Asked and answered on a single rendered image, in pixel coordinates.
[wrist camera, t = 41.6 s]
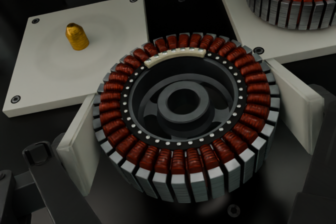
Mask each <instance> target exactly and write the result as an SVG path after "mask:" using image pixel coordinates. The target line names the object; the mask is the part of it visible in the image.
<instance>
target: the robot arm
mask: <svg viewBox="0 0 336 224"><path fill-rule="evenodd" d="M263 62H266V63H267V65H268V66H269V68H270V73H272V74H273V76H274V78H275V85H277V86H278V89H279V98H280V108H279V114H278V116H279V117H280V118H281V119H282V121H283V122H284V123H285V124H286V126H287V127H288V128H289V130H290V131H291V132H292V133H293V135H294V136H295V137H296V138H297V140H298V141H299V142H300V143H301V145H302V146H303V147H304V149H305V150H306V151H307V152H308V154H310V155H311V156H312V159H311V162H310V166H309V169H308V173H307V176H306V179H305V183H304V186H303V190H302V192H297V194H296V196H295V200H294V203H293V206H292V209H291V212H290V216H289V219H288V222H287V224H336V96H334V95H333V94H332V93H330V92H329V91H328V90H326V89H325V88H323V87H322V86H320V85H316V84H309V85H307V84H305V83H304V82H303V81H301V80H300V79H299V78H298V77H296V76H295V75H294V74H293V73H291V72H290V71H289V70H287V69H286V68H285V67H284V66H282V65H281V64H280V63H279V62H277V61H276V60H275V59H273V58H268V59H265V60H264V61H263ZM95 95H96V93H93V94H88V95H87V97H86V98H85V100H84V102H83V104H82V105H81V107H80V109H79V110H78V112H77V114H76V116H75V117H74V119H73V121H72V123H71V124H70V126H69V128H68V130H67V131H66V132H64V133H61V134H60V135H59V136H57V137H56V138H55V139H54V141H53V143H52V144H50V142H49V141H45V140H43V141H38V142H36V143H33V144H31V145H29V146H28V147H26V148H25V149H24V150H23V151H22V155H23V157H24V160H25V162H26V164H27V166H28V168H29V171H27V172H25V173H22V174H19V175H16V176H14V175H13V173H12V171H11V170H2V171H0V224H31V219H32V214H31V213H32V212H35V211H37V210H40V209H42V208H45V207H46V209H47V211H48V213H49V215H50V217H51V219H52V222H53V224H102V222H101V221H100V220H99V218H98V217H97V215H96V214H95V212H94V211H93V209H92V208H91V207H90V205H89V204H88V202H87V201H86V199H85V198H84V197H85V196H88V194H89V193H90V190H91V186H92V183H93V180H94V177H95V173H96V170H97V167H98V164H99V160H100V157H101V154H102V151H103V149H102V147H101V145H100V143H99V142H98V140H97V138H96V135H95V130H94V128H93V120H94V117H93V107H95V105H94V104H93V103H94V99H95Z"/></svg>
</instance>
